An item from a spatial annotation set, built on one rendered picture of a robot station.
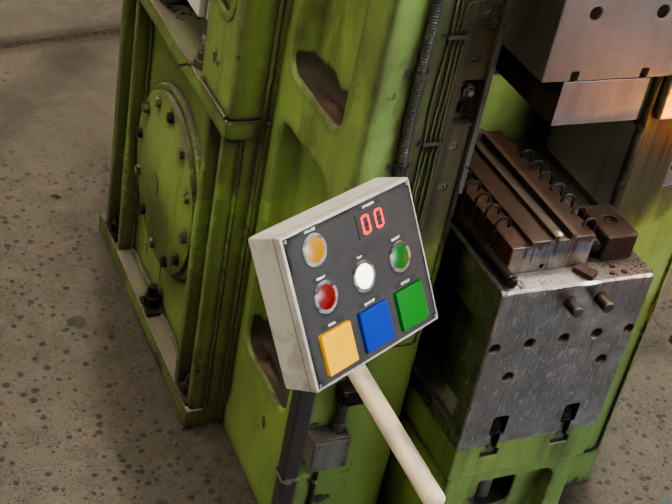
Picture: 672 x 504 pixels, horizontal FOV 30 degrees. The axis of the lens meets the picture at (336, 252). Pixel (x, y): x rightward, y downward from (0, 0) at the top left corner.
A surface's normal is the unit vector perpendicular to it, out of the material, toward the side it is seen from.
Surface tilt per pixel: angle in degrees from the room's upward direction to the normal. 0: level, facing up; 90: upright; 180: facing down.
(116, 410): 0
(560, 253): 90
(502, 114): 90
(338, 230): 60
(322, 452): 90
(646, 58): 90
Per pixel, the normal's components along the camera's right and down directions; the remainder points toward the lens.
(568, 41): 0.38, 0.59
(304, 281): 0.71, 0.03
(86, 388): 0.16, -0.80
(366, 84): -0.91, 0.09
